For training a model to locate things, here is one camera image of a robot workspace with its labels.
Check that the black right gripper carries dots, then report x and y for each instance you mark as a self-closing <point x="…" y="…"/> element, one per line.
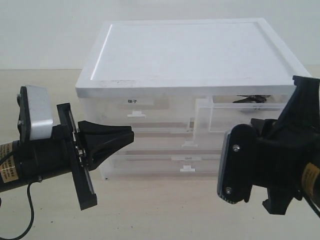
<point x="287" y="160"/>

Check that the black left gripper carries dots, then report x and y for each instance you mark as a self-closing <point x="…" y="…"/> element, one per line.
<point x="101" y="142"/>

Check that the key bunch with blue tag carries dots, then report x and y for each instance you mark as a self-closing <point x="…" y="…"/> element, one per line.
<point x="252" y="99"/>

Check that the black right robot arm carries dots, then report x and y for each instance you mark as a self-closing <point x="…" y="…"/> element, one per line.
<point x="288" y="150"/>

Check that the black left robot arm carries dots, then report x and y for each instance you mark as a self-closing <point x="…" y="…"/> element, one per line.
<point x="32" y="161"/>

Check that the white translucent drawer cabinet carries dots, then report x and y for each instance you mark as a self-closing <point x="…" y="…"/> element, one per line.
<point x="196" y="58"/>

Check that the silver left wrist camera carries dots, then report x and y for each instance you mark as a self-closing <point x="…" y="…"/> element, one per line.
<point x="35" y="119"/>

